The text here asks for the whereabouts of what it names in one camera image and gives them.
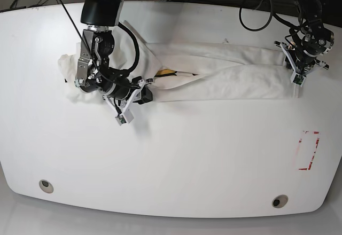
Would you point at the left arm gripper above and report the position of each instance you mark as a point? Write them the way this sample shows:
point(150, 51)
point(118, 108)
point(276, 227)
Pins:
point(298, 61)

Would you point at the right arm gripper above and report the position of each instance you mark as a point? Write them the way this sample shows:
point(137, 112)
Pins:
point(120, 97)

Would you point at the white printed t-shirt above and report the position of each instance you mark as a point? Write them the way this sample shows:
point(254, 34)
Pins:
point(213, 71)

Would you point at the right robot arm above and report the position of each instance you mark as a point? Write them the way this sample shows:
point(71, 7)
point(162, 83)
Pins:
point(97, 43)

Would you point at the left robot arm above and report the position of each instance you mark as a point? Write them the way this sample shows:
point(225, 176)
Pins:
point(310, 39)

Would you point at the red tape rectangle marking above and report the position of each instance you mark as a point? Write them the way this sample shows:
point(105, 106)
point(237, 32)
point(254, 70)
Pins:
point(307, 146)

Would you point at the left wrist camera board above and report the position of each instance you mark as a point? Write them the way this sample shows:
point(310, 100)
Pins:
point(298, 79)

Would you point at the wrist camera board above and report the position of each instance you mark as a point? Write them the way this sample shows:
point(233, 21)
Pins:
point(124, 118)
point(298, 79)

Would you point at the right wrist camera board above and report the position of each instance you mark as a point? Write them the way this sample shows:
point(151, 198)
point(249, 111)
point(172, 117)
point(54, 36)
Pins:
point(124, 118)

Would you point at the left table cable grommet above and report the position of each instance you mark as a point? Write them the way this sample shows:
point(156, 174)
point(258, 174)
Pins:
point(46, 186)

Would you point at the table cable grommet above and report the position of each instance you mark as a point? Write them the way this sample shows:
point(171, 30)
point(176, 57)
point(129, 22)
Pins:
point(280, 201)
point(46, 186)

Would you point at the right table cable grommet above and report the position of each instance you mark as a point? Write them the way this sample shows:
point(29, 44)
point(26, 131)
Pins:
point(280, 201)

